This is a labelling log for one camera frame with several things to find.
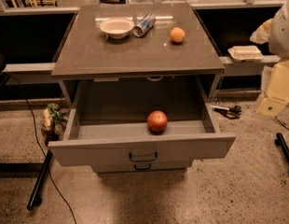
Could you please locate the black lower drawer handle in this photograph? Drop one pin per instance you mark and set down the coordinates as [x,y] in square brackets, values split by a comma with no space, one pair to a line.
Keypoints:
[142,167]

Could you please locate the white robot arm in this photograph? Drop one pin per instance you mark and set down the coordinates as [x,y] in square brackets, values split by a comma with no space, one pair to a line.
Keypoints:
[278,41]

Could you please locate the grey cabinet counter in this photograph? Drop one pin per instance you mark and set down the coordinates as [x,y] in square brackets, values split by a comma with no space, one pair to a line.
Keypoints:
[88,54]

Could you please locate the black drawer handle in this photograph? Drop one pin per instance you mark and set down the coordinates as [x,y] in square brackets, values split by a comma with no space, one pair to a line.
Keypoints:
[143,158]
[142,167]

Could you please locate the grey open top drawer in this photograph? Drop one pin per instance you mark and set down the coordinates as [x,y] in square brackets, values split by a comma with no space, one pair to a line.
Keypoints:
[108,121]

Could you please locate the black handled scissors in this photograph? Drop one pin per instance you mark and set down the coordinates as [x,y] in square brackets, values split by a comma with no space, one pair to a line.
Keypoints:
[228,112]

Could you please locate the white foam takeout container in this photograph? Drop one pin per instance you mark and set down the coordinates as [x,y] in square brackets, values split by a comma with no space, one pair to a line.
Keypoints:
[245,53]

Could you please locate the black top drawer handle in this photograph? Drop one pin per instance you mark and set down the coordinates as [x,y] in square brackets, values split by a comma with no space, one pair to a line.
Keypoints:
[143,158]

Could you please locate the orange fruit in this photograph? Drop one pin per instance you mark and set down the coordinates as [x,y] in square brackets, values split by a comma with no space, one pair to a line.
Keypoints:
[177,35]

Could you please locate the black left stand leg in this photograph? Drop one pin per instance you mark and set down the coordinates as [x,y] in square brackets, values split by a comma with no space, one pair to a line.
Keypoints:
[35,198]

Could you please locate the black stand leg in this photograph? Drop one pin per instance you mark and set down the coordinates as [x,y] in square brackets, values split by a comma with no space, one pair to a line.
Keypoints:
[35,198]
[280,141]

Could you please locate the red apple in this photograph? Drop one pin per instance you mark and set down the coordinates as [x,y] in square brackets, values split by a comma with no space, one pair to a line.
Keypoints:
[157,121]

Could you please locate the blue silver soda can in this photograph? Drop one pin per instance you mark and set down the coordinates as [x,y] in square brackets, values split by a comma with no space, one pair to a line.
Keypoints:
[144,25]

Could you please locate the grey lower drawer front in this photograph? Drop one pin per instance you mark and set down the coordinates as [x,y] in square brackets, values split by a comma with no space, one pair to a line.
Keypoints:
[129,167]

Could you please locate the white bowl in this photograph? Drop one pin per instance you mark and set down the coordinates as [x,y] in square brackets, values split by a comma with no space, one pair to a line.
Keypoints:
[117,28]

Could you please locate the black right stand leg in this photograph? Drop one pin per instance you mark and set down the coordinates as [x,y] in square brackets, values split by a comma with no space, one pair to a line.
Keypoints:
[280,141]

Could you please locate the green snack bag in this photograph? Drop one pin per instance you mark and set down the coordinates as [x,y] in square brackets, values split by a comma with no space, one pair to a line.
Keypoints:
[53,116]

